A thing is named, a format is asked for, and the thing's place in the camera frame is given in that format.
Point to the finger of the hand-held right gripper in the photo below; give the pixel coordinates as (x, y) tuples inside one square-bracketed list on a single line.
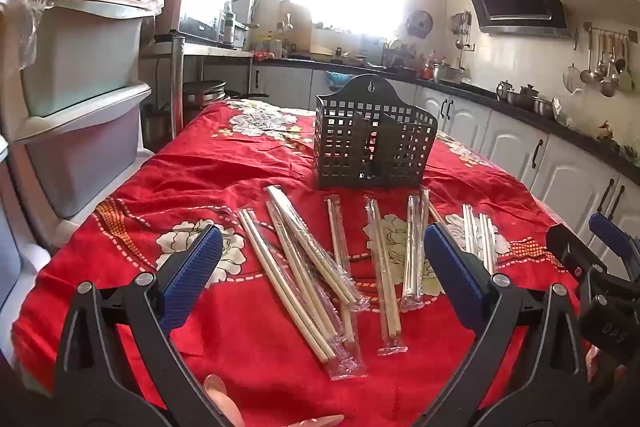
[(615, 237), (572, 252)]

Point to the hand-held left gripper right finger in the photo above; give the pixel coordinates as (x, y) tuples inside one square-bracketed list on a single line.
[(460, 277)]

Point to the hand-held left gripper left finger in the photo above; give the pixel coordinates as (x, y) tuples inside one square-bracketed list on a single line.
[(195, 277)]

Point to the dark perforated utensil basket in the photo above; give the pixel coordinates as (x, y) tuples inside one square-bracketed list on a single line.
[(345, 147)]

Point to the hanging small utensils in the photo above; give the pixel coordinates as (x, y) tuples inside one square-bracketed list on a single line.
[(462, 29)]

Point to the person's left hand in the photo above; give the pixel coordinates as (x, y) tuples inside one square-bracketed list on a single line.
[(225, 402)]

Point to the red floral tablecloth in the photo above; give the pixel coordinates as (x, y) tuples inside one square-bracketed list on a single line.
[(200, 177)]

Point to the white base cabinets black countertop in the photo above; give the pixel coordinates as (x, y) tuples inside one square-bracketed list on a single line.
[(510, 142)]

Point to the clear plastic bag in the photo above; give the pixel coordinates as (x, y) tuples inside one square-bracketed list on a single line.
[(569, 109)]

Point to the steel kettle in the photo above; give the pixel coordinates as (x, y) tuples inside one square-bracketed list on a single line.
[(506, 93), (529, 92)]

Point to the hanging ladles rack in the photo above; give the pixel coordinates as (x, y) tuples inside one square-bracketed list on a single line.
[(605, 67)]

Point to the stacked lidded pans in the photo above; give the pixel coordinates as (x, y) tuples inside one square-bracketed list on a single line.
[(205, 93)]

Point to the large steel pot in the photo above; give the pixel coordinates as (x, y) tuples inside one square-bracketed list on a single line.
[(446, 73)]

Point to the metal shelf table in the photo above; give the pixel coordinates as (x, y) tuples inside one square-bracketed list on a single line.
[(178, 72)]

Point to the blue hanging bin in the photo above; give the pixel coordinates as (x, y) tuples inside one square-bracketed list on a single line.
[(336, 78)]

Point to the pale green storage bin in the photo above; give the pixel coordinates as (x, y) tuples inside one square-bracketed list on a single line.
[(80, 57)]

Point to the wooden cutting board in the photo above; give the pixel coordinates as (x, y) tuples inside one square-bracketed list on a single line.
[(296, 32)]

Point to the small wall fan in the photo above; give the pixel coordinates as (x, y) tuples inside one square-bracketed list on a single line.
[(419, 24)]

